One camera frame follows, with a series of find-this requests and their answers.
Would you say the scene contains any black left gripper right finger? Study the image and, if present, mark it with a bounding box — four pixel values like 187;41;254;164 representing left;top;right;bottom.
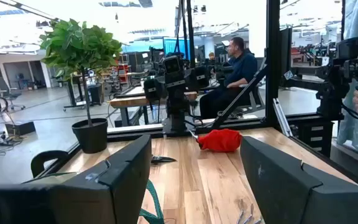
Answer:
240;136;358;224

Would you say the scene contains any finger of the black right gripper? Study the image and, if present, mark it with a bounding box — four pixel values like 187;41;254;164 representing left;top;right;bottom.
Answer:
185;65;210;91
143;77;167;102

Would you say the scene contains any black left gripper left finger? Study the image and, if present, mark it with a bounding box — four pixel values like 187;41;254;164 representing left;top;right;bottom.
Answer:
0;134;153;224

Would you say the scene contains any beige green canvas gardening bag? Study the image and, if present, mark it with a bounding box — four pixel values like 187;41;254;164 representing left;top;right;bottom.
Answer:
139;179;166;224

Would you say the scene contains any red cloth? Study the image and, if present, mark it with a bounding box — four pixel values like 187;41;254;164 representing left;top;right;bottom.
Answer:
196;128;244;153

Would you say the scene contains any wooden workbench table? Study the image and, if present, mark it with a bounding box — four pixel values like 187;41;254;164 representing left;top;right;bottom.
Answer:
108;85;198;128

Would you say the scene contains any blue lit monitor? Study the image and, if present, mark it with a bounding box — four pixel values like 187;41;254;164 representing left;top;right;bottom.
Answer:
162;37;193;60

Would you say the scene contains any green leafy plant black pot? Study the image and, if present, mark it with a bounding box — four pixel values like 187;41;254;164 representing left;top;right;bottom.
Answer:
39;17;123;155

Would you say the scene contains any black office chair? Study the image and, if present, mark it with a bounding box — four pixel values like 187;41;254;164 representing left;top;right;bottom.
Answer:
225;57;267;121

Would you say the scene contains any black drawer cabinet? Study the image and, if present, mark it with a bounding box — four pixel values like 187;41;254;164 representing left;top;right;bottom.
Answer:
290;119;335;158

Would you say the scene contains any black floor box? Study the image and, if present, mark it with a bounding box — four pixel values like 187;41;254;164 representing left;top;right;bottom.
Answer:
4;120;37;137

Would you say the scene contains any grey office chair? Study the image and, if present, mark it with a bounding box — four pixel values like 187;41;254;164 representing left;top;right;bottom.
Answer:
0;76;27;112

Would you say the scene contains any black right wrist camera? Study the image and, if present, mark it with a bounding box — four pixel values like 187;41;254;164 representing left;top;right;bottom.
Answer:
162;55;183;75

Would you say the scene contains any black frame handle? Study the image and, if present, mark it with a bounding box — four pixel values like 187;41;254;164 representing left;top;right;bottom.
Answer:
30;149;70;179

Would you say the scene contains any silver metal bracket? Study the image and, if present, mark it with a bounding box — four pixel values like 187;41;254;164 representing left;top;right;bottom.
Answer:
272;98;294;138

